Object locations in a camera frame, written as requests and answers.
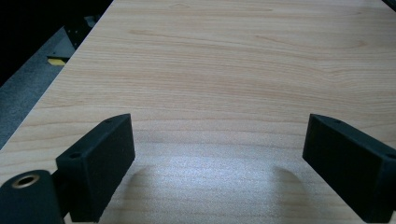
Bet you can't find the black metal stand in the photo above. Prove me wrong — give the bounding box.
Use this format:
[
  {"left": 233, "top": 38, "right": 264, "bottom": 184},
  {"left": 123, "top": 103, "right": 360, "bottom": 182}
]
[{"left": 46, "top": 14, "right": 102, "bottom": 63}]

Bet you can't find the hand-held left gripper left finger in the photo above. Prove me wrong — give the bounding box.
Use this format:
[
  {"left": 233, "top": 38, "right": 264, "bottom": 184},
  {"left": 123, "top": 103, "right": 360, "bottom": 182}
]
[{"left": 55, "top": 113, "right": 136, "bottom": 223}]

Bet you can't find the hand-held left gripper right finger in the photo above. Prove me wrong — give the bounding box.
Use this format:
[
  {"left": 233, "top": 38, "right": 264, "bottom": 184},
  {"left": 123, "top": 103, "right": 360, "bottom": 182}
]
[{"left": 302, "top": 113, "right": 396, "bottom": 224}]

